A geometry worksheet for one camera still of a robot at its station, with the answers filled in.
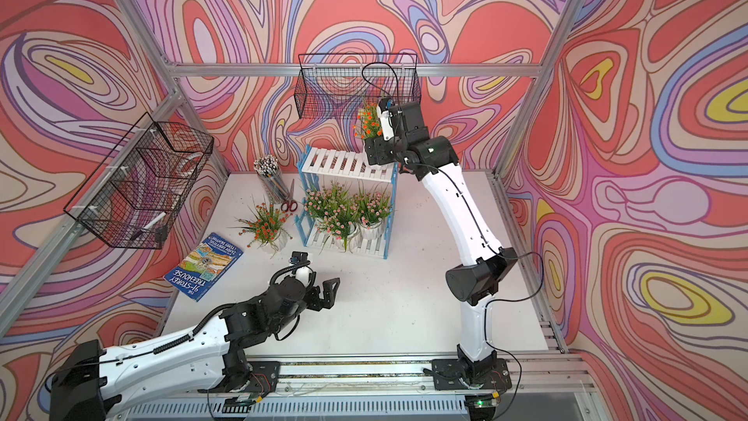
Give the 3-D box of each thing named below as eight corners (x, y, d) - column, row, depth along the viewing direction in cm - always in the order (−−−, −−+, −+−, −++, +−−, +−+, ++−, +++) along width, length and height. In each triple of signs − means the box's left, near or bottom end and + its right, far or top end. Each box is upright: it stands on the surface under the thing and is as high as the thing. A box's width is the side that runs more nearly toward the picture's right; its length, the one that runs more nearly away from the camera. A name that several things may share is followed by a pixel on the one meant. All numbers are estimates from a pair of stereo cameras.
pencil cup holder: (267, 204, 112) (251, 169, 98) (272, 189, 117) (257, 154, 103) (287, 204, 112) (274, 169, 98) (291, 189, 117) (279, 154, 103)
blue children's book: (169, 281, 92) (162, 276, 89) (217, 238, 103) (212, 232, 100) (196, 302, 88) (190, 297, 85) (243, 254, 99) (239, 248, 95)
